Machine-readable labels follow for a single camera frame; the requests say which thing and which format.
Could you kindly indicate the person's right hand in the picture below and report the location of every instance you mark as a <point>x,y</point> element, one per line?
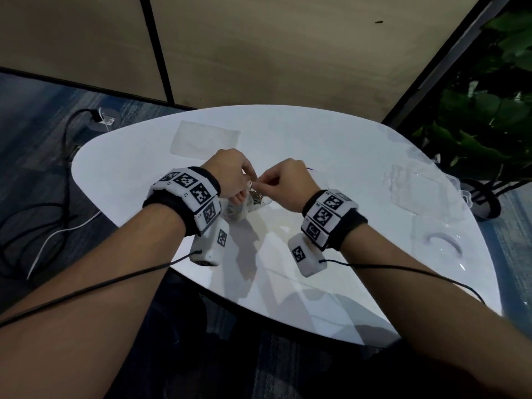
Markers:
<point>291,186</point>

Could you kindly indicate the person's left hand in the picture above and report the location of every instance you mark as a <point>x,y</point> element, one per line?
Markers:
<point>226,174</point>

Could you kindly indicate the person's right fingers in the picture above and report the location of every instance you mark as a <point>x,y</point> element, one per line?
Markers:
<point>268,179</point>

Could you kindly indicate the person's left fingers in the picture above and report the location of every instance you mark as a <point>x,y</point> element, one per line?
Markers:
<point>248,172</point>

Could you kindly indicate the small clear bag with metal parts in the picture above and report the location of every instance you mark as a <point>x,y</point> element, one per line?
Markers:
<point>239,212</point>

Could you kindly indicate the person's right forearm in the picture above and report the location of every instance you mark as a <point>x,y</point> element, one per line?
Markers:
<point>432,311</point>

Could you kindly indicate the person's left forearm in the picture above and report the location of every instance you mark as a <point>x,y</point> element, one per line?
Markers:
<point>91,295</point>

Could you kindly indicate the flat clear plastic bag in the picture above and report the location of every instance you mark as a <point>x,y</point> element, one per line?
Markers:
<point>203,139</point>

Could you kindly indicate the black wristband with marker tiles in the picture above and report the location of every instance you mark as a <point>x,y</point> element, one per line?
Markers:
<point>195,195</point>
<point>328,218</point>

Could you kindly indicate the round floor socket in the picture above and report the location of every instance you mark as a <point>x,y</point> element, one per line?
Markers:
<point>106,119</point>

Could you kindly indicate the clear plastic compartment box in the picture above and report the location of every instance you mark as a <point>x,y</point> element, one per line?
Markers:
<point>424,189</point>

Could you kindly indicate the clear plastic lid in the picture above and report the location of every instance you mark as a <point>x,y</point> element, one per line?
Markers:
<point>440,245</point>

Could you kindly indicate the black plant stand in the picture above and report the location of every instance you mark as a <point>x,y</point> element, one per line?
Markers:
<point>486,199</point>

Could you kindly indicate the green leafy plant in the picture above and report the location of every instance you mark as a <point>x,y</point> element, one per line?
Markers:
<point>490,103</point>

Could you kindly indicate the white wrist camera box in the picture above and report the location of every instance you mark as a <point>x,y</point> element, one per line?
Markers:
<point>307,257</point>
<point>210,245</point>

